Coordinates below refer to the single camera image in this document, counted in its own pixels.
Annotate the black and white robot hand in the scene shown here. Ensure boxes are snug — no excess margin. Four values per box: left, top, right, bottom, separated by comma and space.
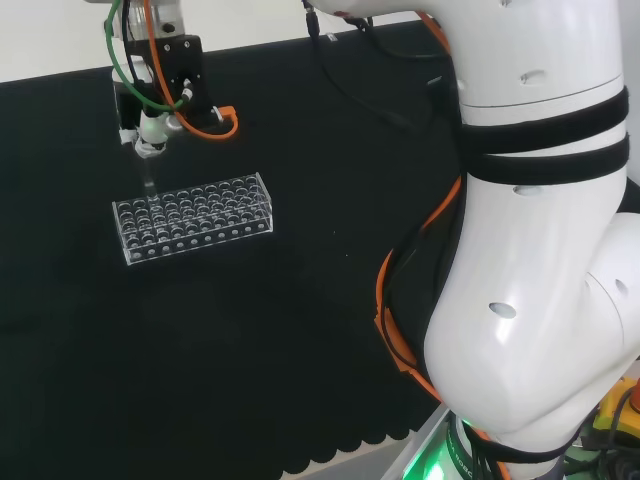
113, 82, 184, 161

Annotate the clear glass test tube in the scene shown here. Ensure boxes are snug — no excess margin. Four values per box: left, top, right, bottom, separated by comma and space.
140, 153, 159, 202

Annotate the black bench cloth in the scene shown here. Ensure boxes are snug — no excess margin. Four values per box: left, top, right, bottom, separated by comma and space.
0, 19, 640, 480

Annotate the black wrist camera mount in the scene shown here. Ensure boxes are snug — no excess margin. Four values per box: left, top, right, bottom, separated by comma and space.
113, 34, 213, 132

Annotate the orange cable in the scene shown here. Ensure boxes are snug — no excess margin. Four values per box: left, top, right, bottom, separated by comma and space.
143, 0, 511, 480

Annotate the yellow stop button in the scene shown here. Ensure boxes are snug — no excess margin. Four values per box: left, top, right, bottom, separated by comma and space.
593, 374, 640, 437

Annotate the clear acrylic test tube rack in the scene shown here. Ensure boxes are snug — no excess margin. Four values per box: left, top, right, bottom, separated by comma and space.
111, 171, 275, 267

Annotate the thin black cable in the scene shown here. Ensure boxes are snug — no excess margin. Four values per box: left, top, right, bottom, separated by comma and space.
301, 0, 454, 132

